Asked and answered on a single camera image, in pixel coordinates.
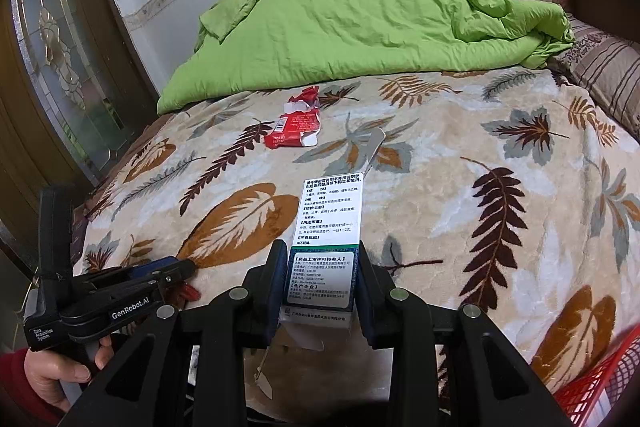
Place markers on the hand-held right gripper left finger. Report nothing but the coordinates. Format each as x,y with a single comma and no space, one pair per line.
277,289

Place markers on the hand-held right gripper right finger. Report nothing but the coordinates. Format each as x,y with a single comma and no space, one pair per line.
367,304

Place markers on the person's left hand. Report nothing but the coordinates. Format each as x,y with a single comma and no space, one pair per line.
50,367

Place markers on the striped pillow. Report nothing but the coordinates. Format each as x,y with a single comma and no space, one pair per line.
610,62

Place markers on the white medicine box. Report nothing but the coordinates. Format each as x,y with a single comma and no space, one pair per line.
330,217

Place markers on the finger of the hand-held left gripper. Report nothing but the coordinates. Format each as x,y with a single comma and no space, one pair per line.
130,282
155,264

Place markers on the red plastic basket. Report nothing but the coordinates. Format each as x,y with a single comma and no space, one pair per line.
610,382

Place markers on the torn red white pack piece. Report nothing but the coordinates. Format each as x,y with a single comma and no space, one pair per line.
302,99

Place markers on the leaf printed blanket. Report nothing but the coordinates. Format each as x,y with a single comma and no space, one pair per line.
450,147

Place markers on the red torn cigarette pack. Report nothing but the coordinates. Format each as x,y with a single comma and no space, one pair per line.
287,129

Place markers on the wooden glass panel door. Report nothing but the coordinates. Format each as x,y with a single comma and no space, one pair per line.
65,57

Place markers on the red foil wrapper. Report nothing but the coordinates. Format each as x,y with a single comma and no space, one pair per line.
189,293

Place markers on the green quilt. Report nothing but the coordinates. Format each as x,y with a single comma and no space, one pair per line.
350,22

